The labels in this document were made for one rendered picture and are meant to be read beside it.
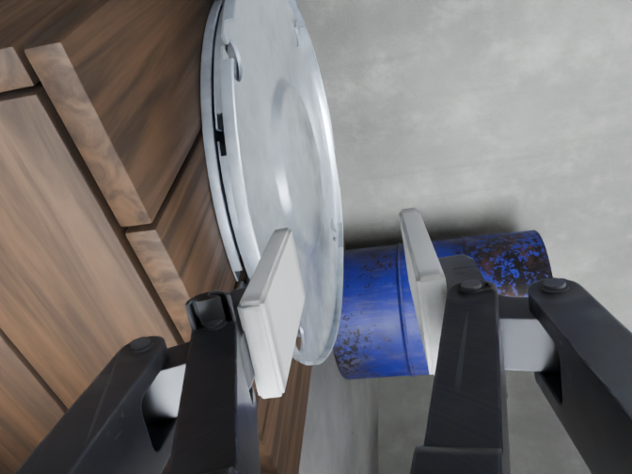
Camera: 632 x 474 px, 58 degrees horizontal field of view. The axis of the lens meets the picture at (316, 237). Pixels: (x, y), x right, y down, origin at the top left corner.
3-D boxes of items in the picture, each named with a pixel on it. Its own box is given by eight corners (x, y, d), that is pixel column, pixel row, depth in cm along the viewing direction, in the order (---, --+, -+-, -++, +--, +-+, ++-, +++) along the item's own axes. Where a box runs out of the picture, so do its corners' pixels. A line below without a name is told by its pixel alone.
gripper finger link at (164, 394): (243, 415, 14) (131, 428, 15) (272, 323, 19) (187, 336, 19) (229, 362, 14) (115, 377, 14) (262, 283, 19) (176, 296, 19)
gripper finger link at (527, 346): (457, 331, 13) (592, 313, 13) (431, 257, 18) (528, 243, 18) (465, 387, 14) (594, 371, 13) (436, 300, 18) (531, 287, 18)
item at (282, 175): (329, 111, 61) (337, 109, 61) (340, 387, 51) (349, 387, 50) (228, -150, 35) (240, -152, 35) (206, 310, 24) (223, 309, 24)
